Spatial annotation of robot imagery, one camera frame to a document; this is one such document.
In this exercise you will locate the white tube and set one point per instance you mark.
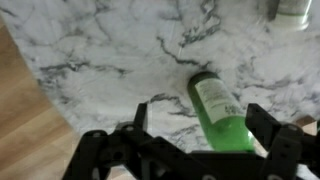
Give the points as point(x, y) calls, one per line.
point(289, 15)

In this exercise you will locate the green hot sauce bottle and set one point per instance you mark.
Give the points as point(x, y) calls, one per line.
point(221, 117)

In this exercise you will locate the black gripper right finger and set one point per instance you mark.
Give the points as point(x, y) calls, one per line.
point(287, 145)

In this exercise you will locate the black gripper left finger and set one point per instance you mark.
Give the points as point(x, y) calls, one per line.
point(143, 156)

